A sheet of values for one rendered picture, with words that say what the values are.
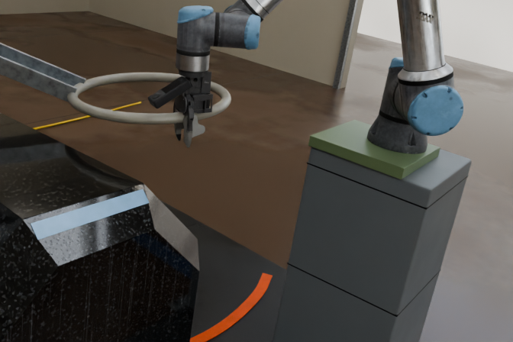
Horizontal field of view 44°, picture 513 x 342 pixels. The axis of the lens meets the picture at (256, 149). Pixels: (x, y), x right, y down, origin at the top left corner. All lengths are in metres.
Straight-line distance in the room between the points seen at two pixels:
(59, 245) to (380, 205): 0.95
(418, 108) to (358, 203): 0.37
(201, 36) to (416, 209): 0.78
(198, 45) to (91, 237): 0.57
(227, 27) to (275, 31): 5.09
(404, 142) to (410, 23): 0.40
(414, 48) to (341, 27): 4.62
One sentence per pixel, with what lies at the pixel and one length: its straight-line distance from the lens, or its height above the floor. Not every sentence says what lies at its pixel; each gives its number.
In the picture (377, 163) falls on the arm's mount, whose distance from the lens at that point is 1.89.
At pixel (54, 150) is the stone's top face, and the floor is 0.83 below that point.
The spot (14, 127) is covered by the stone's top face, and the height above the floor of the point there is 0.83.
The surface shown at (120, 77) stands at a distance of 2.16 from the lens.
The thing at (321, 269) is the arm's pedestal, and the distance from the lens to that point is 2.10.
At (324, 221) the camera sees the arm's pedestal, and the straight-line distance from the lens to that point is 2.03.
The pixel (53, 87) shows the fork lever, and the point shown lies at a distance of 1.97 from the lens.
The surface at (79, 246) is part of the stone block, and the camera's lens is 1.45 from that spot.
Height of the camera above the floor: 1.49
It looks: 20 degrees down
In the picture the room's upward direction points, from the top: 9 degrees clockwise
